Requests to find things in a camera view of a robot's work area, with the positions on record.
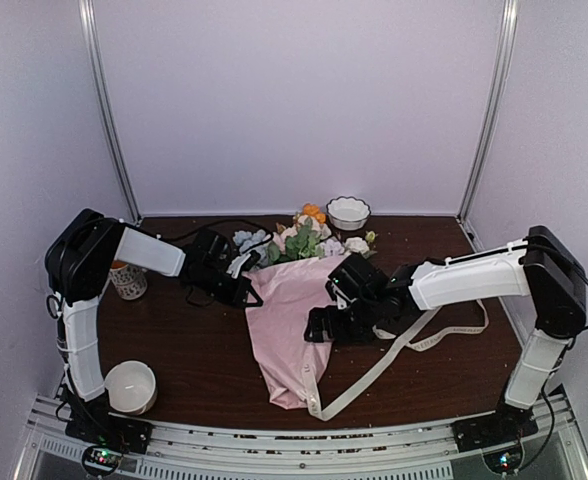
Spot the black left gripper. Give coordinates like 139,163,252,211
192,266,262,308

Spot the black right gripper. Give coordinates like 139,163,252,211
306,293,383,343

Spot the blue flower bunch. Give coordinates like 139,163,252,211
232,229,270,254

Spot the cream ribbon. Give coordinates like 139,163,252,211
301,300,489,422

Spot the white purple flower bunch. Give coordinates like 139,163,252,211
318,231,377,259

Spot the purple tissue paper sheet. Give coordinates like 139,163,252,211
245,256,344,416

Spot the pink flower bunch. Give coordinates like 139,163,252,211
267,214,331,265

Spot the orange flower stem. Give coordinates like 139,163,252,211
302,203,326,224

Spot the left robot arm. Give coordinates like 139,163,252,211
45,209,263,444

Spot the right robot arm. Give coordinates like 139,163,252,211
302,225,587,442

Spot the patterned mug yellow inside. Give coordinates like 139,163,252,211
109,261,148,301

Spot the white scalloped bowl black rim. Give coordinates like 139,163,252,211
326,196,371,231

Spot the plain white round bowl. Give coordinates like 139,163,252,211
105,360,158,416

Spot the right round circuit board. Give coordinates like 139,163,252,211
483,446,524,475

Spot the round circuit board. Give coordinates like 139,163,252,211
483,446,524,475
81,445,123,476

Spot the left round circuit board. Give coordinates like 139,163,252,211
81,445,123,476

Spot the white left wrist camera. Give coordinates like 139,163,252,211
226,250,260,279

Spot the aluminium front rail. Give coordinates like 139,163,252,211
23,394,585,480

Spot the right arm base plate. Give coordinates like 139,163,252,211
451,406,539,452

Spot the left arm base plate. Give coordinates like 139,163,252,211
65,412,153,454

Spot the aluminium left corner post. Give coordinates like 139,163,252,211
78,0,142,223

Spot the aluminium corner post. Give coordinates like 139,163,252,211
78,0,142,223
458,0,520,224

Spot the aluminium right corner post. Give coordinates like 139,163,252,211
458,0,520,224

